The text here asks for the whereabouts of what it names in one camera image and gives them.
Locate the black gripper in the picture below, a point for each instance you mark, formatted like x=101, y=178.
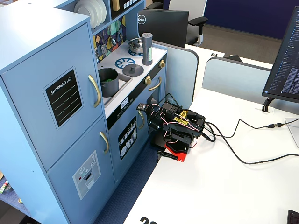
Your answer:
x=154, y=123

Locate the gray cylindrical salt shaker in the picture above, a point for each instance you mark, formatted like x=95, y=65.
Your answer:
x=147, y=46

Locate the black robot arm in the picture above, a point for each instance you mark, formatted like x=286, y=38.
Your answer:
x=182, y=123

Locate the red robot base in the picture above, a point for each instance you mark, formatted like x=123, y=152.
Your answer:
x=178, y=152

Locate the black table clamp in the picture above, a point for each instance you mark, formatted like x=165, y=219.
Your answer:
x=167, y=155

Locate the gold stove knob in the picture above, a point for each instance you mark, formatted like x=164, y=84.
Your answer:
x=161, y=63
x=148, y=80

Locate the light blue desk divider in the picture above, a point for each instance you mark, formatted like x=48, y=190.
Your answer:
x=233, y=77
x=180, y=74

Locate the gray plastic pot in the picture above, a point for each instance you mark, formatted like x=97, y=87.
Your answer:
x=109, y=87

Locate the gray flat pot lid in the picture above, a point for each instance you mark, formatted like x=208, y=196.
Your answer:
x=133, y=70

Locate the green pieces in pot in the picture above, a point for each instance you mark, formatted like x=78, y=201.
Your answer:
x=107, y=80

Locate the small steel pot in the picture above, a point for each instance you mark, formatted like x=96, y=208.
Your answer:
x=136, y=49

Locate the steel pot lid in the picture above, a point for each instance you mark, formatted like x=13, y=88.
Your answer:
x=135, y=42

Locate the steel slotted spatula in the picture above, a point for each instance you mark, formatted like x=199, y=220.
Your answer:
x=104, y=47

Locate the steel ladle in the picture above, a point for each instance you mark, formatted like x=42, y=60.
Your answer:
x=113, y=41

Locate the black Dell monitor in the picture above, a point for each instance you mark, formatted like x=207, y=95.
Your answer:
x=163, y=28

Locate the white black office chair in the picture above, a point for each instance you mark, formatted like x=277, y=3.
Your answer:
x=187, y=9

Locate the white toy plate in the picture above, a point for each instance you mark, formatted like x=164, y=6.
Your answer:
x=104, y=10
x=94, y=9
x=85, y=16

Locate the monitor showing code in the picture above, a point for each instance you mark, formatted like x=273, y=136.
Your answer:
x=287, y=58

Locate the small gold round knob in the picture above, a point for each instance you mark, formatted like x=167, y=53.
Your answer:
x=20, y=200

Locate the black keyboard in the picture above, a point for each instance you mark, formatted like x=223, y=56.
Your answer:
x=294, y=218

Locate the green red small box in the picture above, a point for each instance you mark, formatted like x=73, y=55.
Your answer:
x=3, y=186

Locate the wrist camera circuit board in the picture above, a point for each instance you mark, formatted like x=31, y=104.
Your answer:
x=143, y=107

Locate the silver monitor base plate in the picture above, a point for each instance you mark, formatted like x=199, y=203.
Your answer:
x=294, y=130

